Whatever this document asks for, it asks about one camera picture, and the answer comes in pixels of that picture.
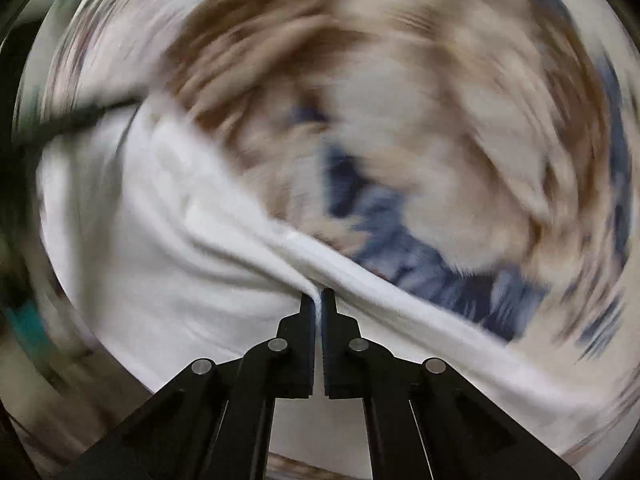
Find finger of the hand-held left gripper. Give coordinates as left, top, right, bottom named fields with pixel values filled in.
left=12, top=99, right=143, bottom=148

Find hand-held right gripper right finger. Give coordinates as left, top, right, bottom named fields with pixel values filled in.
left=321, top=288, right=583, bottom=480

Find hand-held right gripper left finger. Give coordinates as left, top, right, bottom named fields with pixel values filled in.
left=57, top=293, right=317, bottom=480

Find white pants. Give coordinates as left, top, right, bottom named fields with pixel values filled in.
left=37, top=102, right=626, bottom=471

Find teal shelf rack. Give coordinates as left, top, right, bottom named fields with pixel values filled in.
left=6, top=305, right=51, bottom=358

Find floral bed blanket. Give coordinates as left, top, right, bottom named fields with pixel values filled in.
left=42, top=0, right=636, bottom=361

